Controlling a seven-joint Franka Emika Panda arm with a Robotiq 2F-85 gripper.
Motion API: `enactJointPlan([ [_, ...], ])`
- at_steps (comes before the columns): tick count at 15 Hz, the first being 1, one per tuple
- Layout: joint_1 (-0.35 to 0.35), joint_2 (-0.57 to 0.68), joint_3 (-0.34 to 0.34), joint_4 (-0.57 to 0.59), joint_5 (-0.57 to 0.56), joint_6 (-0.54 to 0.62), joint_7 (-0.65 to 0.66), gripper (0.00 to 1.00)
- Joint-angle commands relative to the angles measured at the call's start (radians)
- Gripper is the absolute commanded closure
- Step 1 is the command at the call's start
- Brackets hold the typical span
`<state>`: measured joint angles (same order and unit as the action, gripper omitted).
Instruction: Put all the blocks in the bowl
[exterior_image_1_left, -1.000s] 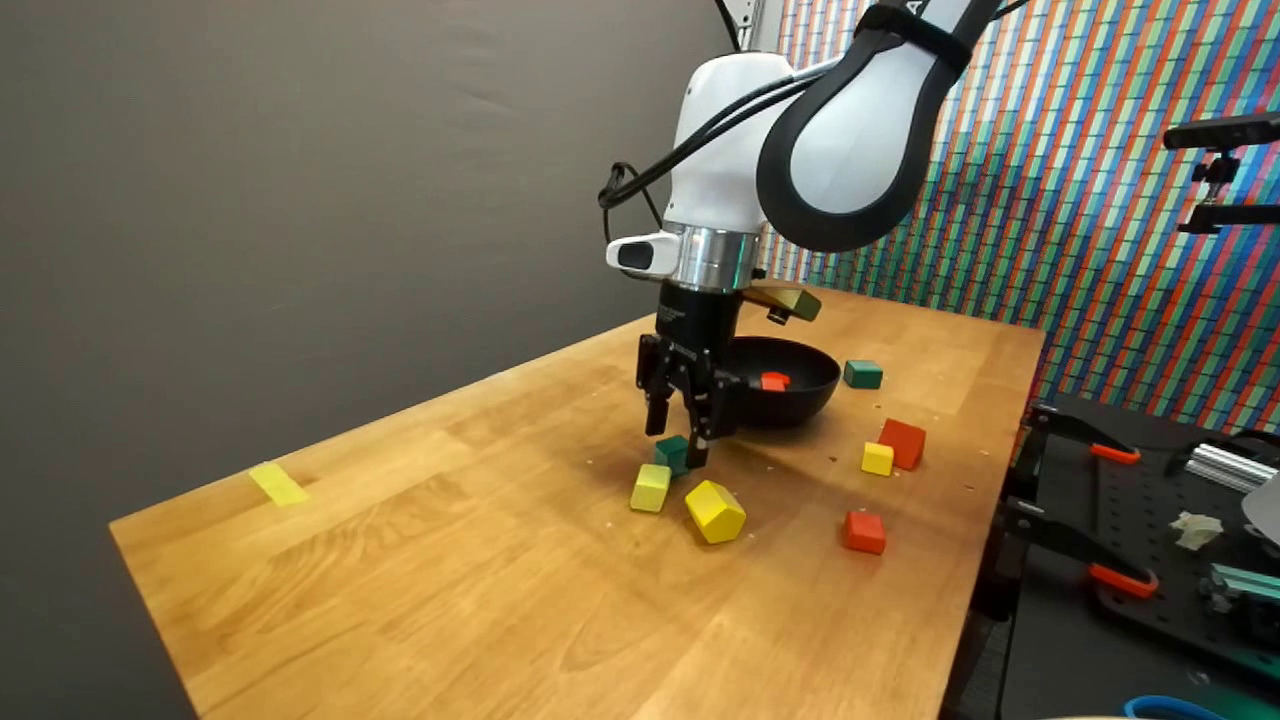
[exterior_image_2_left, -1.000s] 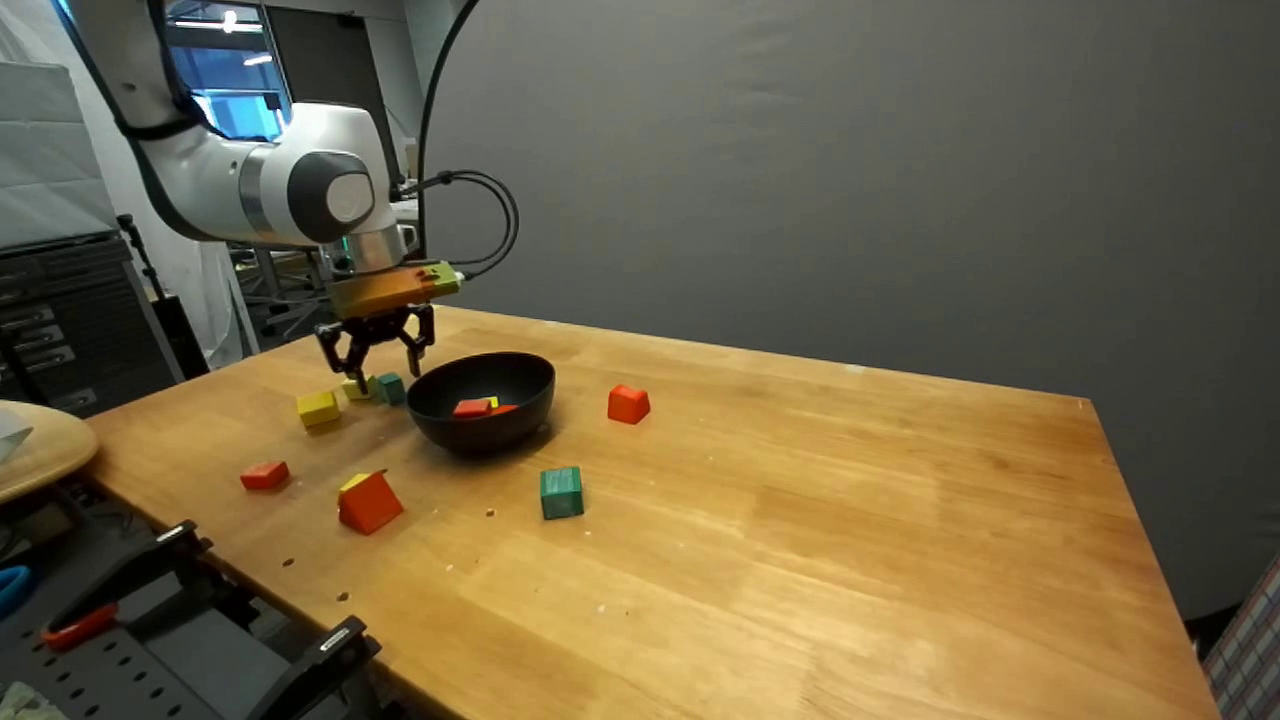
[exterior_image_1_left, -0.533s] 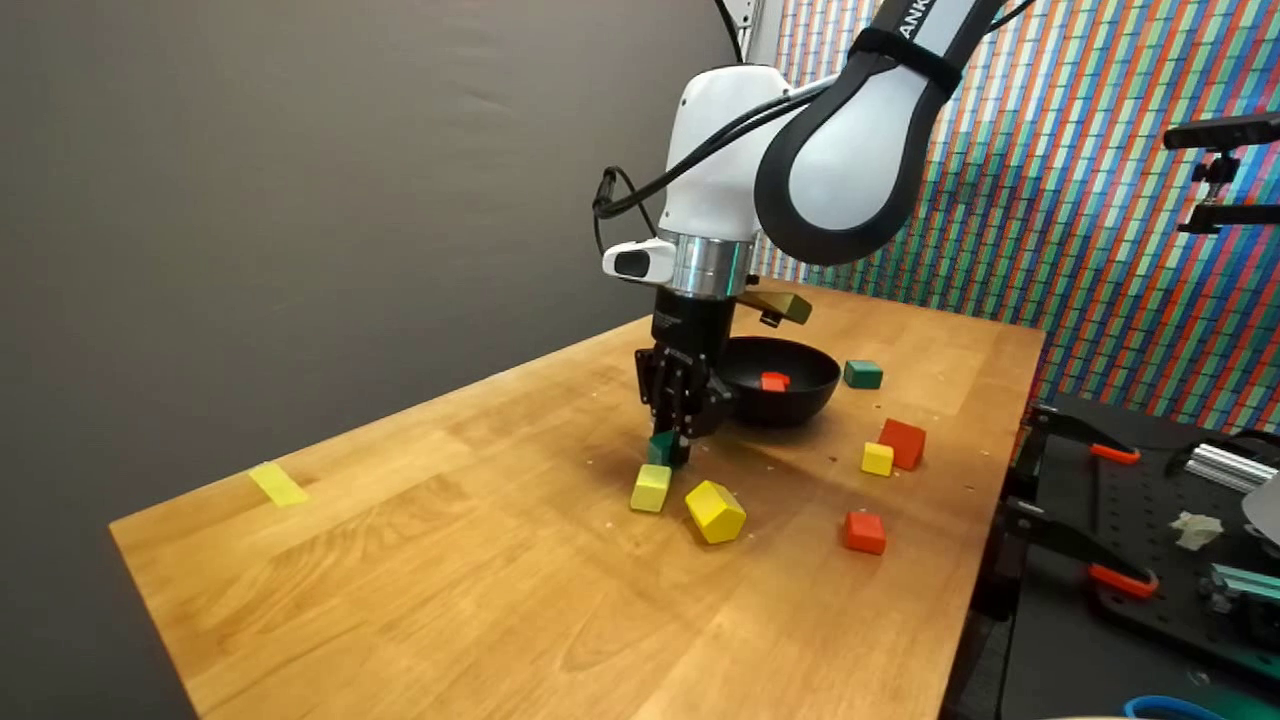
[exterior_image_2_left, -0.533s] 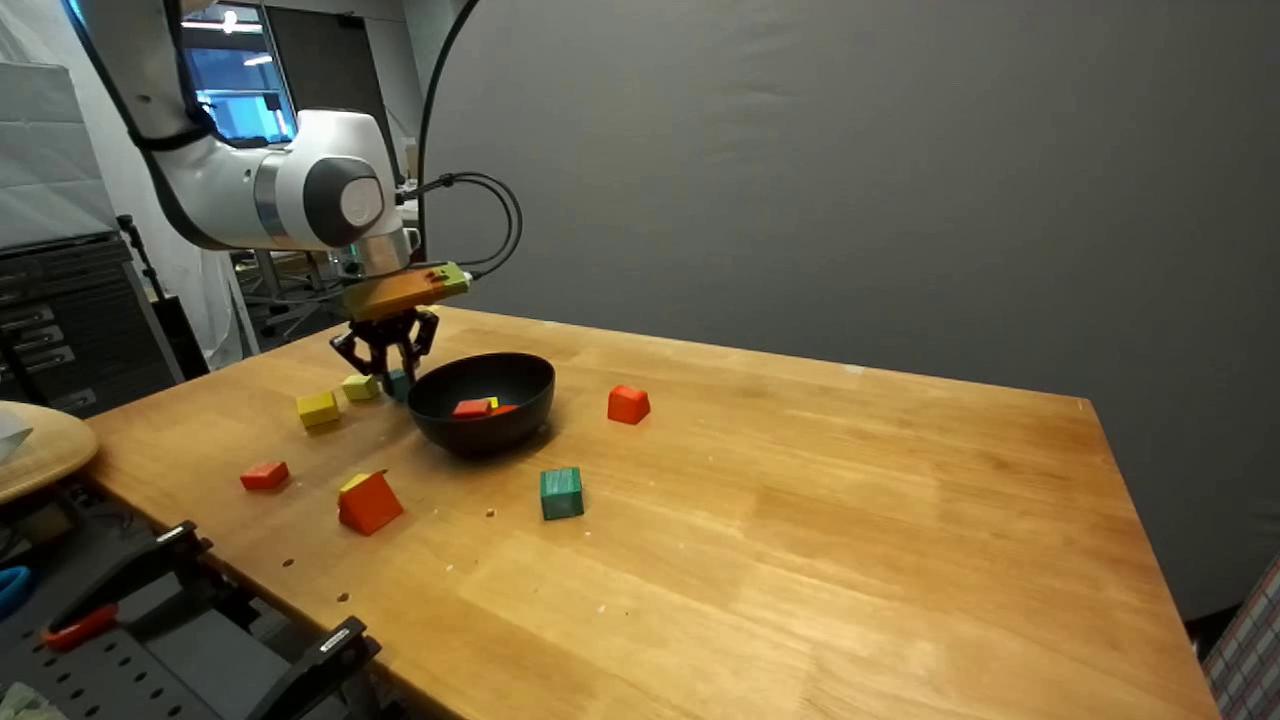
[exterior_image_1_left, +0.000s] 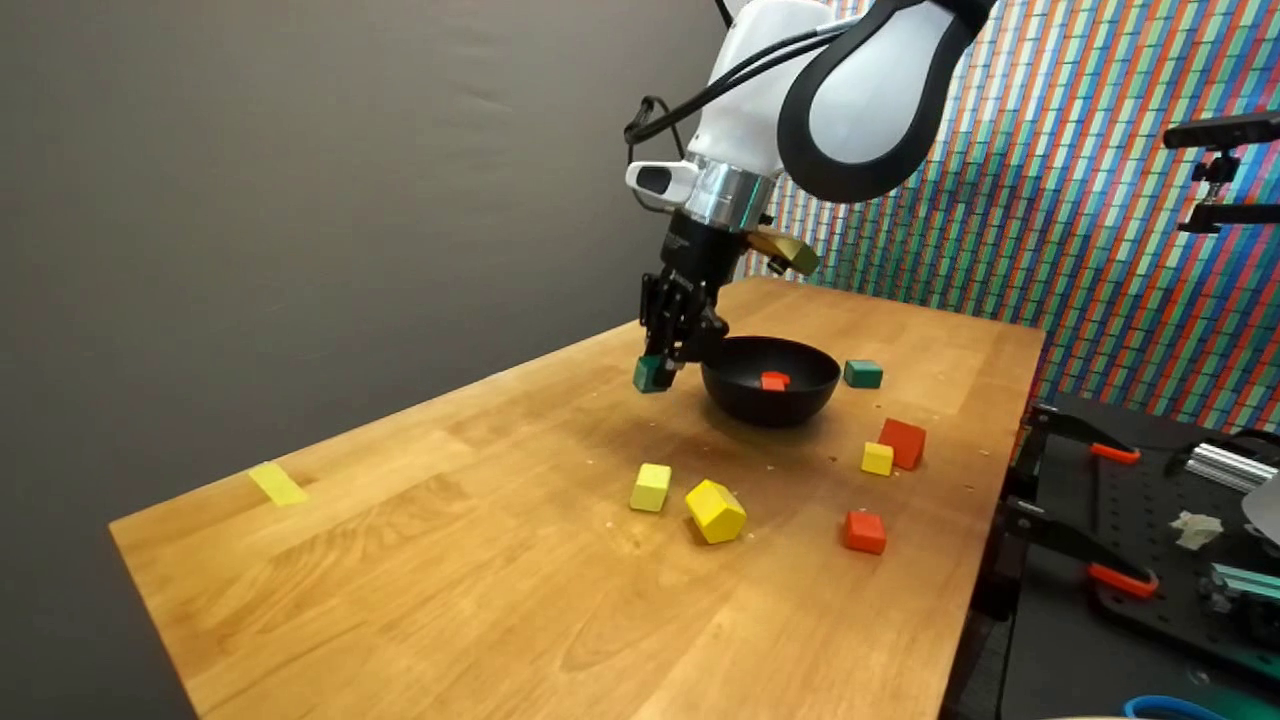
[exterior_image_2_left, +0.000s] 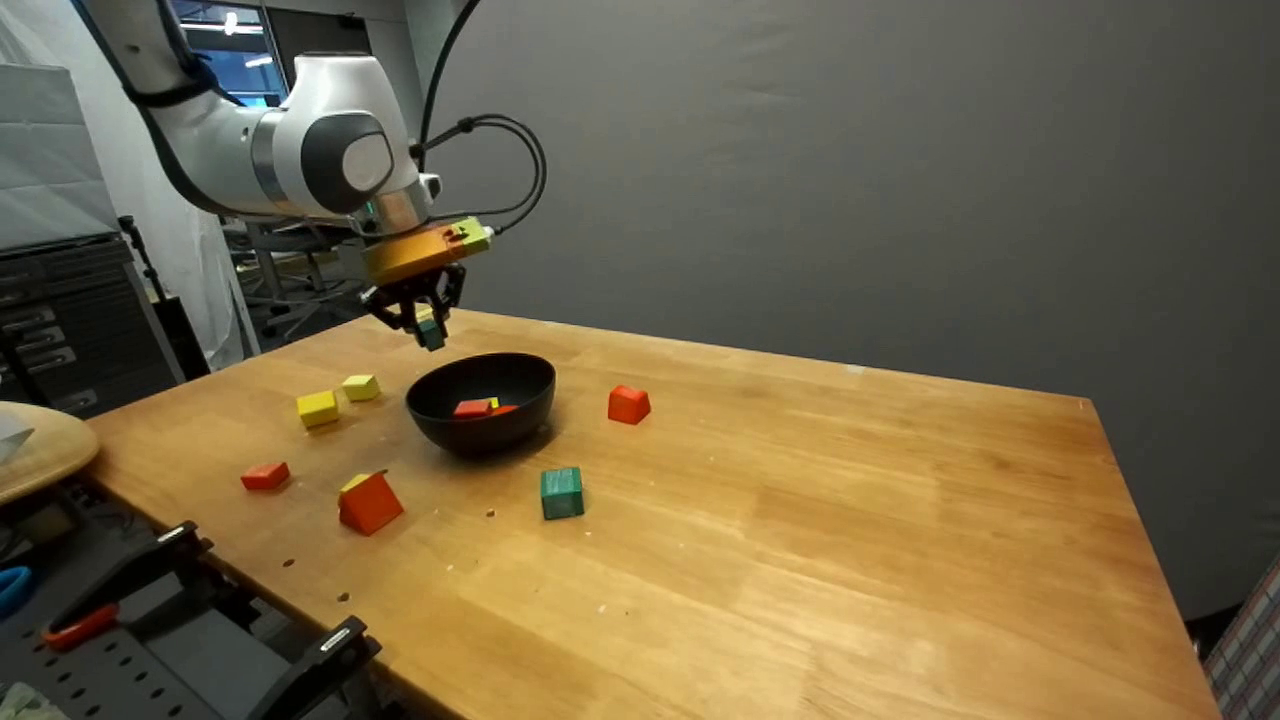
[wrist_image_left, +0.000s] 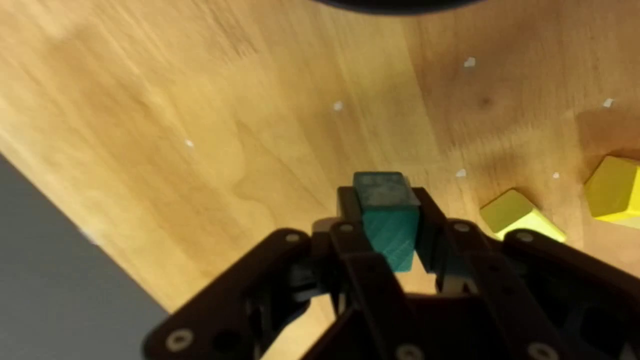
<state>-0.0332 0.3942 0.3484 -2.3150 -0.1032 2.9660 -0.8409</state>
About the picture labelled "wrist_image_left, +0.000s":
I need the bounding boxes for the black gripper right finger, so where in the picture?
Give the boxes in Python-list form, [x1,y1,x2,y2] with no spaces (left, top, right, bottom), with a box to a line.
[415,187,640,360]

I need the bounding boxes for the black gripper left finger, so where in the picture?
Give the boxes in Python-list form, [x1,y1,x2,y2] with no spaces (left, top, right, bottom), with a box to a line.
[140,184,429,360]

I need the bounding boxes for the green wooden block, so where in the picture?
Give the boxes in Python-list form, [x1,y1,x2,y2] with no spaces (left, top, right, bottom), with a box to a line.
[351,169,425,274]

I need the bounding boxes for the pale yellow wooden cube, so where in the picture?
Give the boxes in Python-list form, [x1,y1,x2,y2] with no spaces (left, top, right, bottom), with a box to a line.
[479,187,568,243]

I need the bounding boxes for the large yellow wooden block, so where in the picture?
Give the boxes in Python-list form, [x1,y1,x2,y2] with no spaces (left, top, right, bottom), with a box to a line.
[583,154,640,228]

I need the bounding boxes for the grey photo backdrop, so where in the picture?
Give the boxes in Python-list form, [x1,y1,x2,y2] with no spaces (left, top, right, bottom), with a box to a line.
[0,154,171,360]

